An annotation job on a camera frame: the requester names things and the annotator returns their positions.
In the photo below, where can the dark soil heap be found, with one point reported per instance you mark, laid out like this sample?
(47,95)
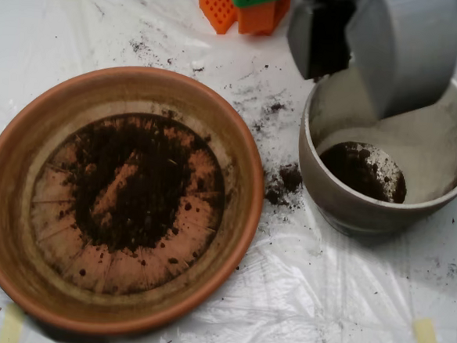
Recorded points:
(350,168)

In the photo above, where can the dark soil pile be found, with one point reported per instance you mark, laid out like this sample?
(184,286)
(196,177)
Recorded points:
(151,213)

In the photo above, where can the orange green robot base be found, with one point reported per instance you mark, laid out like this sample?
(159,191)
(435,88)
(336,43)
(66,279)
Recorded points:
(255,18)

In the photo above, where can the white ceramic plant pot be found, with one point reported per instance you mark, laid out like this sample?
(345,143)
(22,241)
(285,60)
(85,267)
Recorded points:
(429,162)

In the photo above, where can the spilled soil patch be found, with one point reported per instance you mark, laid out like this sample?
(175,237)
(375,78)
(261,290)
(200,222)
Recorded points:
(289,177)

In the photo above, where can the terracotta clay saucer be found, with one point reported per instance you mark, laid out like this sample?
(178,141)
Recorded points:
(10,203)

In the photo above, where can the clear plastic cover sheet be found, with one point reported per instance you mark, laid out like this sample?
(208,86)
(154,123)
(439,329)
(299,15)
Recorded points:
(322,284)

